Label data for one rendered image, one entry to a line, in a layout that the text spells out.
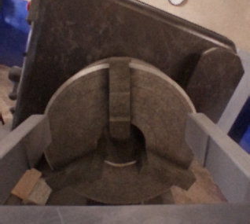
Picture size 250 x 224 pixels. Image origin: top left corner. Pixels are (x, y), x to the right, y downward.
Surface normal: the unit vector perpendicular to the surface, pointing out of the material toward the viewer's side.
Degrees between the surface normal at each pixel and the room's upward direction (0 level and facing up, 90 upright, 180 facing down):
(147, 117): 90
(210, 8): 90
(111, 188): 90
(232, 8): 90
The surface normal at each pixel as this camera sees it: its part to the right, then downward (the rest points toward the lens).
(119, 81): 0.01, 0.29
